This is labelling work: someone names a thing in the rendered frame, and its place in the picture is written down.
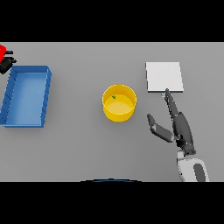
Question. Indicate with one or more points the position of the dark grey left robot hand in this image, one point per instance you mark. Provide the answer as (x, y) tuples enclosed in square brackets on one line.
[(7, 62)]

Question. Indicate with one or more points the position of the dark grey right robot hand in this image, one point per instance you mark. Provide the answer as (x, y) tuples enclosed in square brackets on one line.
[(182, 128)]

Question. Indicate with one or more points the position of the red beaker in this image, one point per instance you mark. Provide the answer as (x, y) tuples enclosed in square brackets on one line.
[(2, 52)]

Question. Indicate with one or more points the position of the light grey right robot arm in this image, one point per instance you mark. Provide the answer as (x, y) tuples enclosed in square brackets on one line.
[(189, 170)]

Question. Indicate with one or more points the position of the pale square measuring scale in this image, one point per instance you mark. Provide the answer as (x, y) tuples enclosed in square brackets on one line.
[(164, 76)]

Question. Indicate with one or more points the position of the yellow bowl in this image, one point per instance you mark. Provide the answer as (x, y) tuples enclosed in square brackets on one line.
[(119, 105)]

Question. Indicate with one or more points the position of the blue tray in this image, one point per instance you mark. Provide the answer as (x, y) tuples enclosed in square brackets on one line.
[(26, 97)]

